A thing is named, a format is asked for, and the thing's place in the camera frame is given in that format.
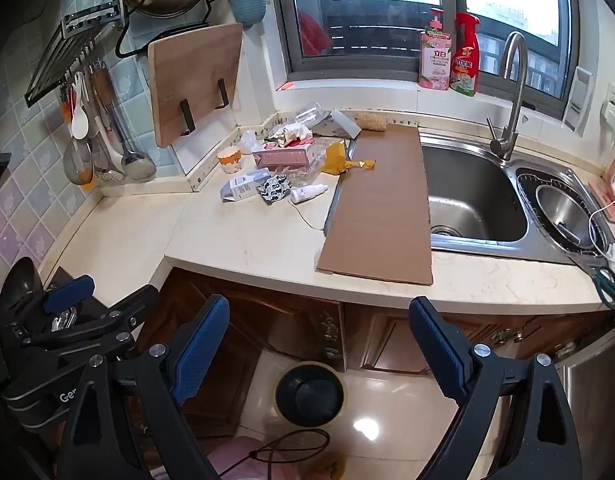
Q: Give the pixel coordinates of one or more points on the red spray bottle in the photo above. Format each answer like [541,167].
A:
[465,70]

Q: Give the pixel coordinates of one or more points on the cream trash bin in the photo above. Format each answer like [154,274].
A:
[312,395]

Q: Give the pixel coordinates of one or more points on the pale blue cabinet knob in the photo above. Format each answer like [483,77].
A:
[330,351]

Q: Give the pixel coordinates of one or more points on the wooden spatula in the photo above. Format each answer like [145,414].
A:
[101,87]

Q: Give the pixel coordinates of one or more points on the yellow patterned slipper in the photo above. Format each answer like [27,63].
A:
[332,467]

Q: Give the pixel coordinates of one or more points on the cactus print edge tape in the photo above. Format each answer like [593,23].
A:
[402,121]
[207,170]

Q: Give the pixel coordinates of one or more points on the clear plastic bag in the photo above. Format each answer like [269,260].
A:
[248,141]

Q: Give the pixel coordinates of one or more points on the steel slotted spoon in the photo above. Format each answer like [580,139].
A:
[107,172]

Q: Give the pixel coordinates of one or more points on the red and white crumpled wrapper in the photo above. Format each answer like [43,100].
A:
[292,135]

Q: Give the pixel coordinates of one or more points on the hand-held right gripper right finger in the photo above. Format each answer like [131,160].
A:
[437,350]

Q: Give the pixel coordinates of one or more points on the brown loofah scrubber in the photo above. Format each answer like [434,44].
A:
[372,122]

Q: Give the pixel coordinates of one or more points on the white and blue carton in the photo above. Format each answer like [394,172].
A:
[242,186]

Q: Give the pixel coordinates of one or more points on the black hook rack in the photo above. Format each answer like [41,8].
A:
[52,67]

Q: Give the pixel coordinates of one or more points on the brown wooden cabinet door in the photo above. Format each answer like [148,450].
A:
[427,340]
[227,390]
[297,320]

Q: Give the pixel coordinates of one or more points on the white rice paddle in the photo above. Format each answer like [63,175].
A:
[80,125]

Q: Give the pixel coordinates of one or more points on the yellow wrapper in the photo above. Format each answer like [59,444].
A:
[335,157]

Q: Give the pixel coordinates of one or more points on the blue utensil cup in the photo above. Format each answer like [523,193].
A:
[247,5]

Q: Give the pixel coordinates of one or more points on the steel faucet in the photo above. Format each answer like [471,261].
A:
[502,147]

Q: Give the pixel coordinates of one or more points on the person's pink trouser leg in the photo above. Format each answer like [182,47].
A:
[237,462]

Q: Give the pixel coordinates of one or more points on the steel strainer spoon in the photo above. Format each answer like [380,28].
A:
[76,165]

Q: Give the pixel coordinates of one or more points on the clear plastic wrap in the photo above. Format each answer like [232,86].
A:
[312,172]

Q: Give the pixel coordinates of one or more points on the white cardboard box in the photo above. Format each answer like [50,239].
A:
[340,125]

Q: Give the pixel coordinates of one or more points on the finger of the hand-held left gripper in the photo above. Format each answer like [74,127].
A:
[130,310]
[67,292]

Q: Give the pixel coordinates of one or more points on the clear plastic bottle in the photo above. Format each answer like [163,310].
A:
[312,112]

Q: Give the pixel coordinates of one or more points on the wooden cutting board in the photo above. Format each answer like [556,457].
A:
[197,80]

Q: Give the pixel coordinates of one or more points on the black and white patterned wrapper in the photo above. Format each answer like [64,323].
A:
[275,190]

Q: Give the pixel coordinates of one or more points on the red cloth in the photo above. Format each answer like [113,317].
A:
[315,35]

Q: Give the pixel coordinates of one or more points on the steel ladle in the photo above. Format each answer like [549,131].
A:
[137,165]

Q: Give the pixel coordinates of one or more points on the white wall grater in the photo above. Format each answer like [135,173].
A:
[577,105]

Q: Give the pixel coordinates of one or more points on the brown cardboard sheet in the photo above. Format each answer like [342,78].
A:
[382,210]

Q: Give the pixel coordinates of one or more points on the pink dish soap bottle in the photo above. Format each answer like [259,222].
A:
[435,60]

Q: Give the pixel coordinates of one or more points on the pink box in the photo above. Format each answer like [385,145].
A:
[282,159]

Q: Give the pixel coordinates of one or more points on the stainless steel appliance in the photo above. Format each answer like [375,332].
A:
[597,400]

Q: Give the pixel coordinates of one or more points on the stainless steel sink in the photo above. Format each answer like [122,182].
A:
[467,195]

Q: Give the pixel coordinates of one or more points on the steel bowl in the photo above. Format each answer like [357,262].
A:
[562,210]

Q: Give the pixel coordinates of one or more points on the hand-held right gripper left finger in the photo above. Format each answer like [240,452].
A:
[200,347]

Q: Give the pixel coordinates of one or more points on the steel wall shelf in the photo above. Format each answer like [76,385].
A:
[95,15]

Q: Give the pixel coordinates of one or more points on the small white dropper bottle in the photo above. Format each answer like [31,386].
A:
[305,194]

